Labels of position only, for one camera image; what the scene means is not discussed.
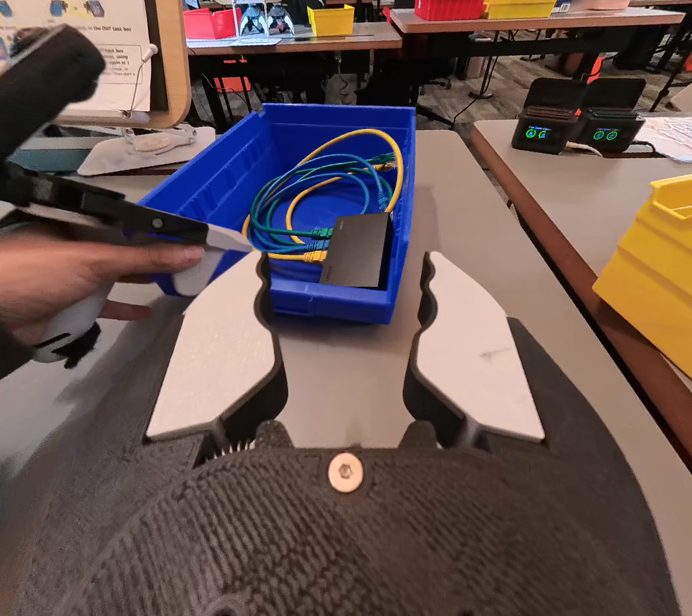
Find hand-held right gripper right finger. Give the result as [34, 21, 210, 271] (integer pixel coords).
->
[405, 251, 546, 447]

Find blue plastic bin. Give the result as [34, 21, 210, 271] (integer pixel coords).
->
[138, 102, 417, 326]

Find black battery charger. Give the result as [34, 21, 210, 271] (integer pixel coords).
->
[573, 78, 647, 153]
[511, 78, 589, 155]

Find green ethernet cable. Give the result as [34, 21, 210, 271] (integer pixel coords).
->
[250, 152, 398, 249]

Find small yellow plastic bin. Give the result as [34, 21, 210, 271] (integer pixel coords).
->
[306, 4, 356, 37]

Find red plastic bin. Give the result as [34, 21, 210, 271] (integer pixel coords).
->
[413, 0, 491, 22]
[184, 8, 243, 41]

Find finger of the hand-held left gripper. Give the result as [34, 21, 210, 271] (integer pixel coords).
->
[203, 225, 254, 254]
[162, 247, 223, 299]

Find printed paper sheet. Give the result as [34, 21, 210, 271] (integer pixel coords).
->
[642, 114, 692, 164]

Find person's left hand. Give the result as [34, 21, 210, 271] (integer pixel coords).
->
[0, 239, 206, 346]

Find wooden table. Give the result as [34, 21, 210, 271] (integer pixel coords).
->
[388, 5, 688, 84]
[186, 21, 404, 137]

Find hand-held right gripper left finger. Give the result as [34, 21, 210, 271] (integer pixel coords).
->
[146, 251, 287, 441]

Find grey stand base plate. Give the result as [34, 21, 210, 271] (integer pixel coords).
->
[77, 123, 217, 177]

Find blue ethernet cable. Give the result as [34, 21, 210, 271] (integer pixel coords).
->
[254, 155, 394, 254]

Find yellow ethernet cable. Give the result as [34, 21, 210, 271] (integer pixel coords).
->
[241, 128, 405, 264]

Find black network switch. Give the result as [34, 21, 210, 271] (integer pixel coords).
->
[319, 212, 395, 290]

